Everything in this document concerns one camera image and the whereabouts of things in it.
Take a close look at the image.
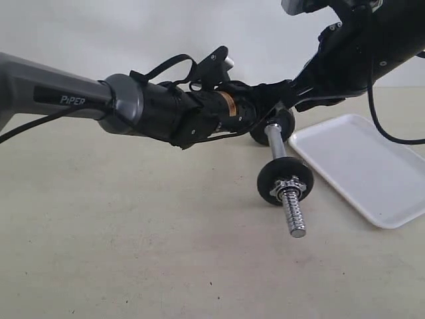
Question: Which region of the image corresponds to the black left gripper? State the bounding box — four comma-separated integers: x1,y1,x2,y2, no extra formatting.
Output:
213,81,276,133

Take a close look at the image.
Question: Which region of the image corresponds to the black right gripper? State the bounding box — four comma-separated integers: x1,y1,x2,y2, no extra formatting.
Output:
255,1,424,112

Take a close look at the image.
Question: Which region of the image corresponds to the chrome threaded dumbbell bar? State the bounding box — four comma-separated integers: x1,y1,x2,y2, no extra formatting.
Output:
264,124,306,239

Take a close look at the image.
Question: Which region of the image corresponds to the black weight plate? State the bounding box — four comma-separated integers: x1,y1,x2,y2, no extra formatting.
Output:
266,107,296,143

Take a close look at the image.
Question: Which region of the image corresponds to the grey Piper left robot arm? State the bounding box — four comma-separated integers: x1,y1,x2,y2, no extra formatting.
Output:
1,53,274,150

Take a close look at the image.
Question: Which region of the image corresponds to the black plate without collar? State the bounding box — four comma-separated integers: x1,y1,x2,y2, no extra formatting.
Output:
250,125,270,146

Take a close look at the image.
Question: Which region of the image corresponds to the black plate with collar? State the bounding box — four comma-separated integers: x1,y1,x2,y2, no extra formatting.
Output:
257,156,314,206

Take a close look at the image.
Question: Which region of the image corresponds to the chrome spin-lock collar nut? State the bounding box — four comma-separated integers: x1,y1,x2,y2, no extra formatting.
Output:
270,176,307,197

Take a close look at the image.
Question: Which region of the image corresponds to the white rectangular plastic tray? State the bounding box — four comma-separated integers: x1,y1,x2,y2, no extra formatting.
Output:
289,114,424,229

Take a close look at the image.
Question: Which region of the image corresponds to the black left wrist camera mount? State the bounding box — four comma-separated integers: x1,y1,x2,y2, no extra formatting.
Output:
189,46,234,91

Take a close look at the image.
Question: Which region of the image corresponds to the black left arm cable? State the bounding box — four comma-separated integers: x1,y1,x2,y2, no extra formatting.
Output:
0,53,260,144

